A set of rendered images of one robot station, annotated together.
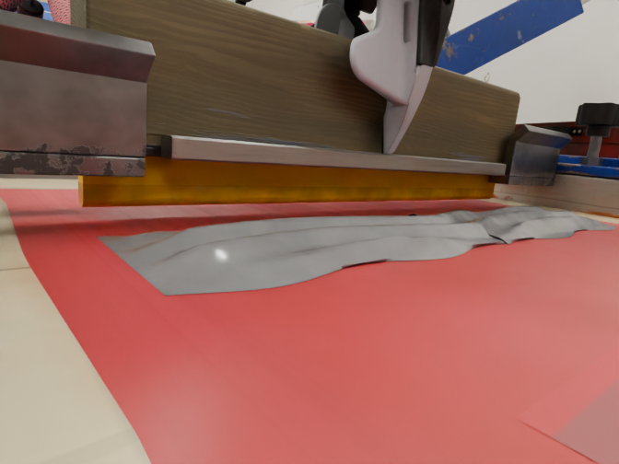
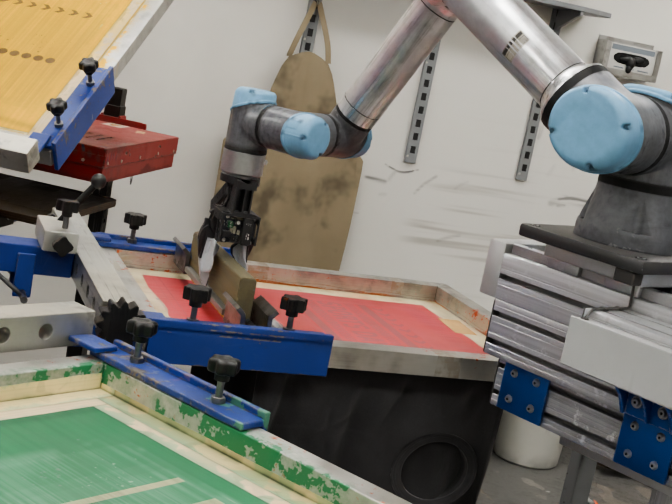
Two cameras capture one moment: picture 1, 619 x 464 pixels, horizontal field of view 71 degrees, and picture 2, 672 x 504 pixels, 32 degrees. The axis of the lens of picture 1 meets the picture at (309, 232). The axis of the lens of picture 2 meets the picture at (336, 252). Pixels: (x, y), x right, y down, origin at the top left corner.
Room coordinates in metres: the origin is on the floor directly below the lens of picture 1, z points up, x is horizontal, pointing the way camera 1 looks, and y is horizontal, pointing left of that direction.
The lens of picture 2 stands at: (-0.55, 1.86, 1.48)
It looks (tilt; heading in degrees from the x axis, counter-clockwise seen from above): 10 degrees down; 289
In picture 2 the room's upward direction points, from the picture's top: 11 degrees clockwise
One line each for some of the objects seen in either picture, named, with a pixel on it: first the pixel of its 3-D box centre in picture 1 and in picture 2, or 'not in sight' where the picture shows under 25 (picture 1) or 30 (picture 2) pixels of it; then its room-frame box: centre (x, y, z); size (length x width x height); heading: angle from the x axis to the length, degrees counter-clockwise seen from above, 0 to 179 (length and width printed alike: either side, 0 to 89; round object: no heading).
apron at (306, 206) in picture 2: not in sight; (295, 147); (0.99, -2.01, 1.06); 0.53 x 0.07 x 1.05; 40
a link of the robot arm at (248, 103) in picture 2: not in sight; (252, 120); (0.29, -0.02, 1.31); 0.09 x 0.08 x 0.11; 161
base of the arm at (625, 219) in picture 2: not in sight; (630, 210); (-0.39, 0.07, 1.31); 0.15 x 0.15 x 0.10
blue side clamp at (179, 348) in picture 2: not in sight; (238, 343); (0.15, 0.20, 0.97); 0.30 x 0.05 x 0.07; 40
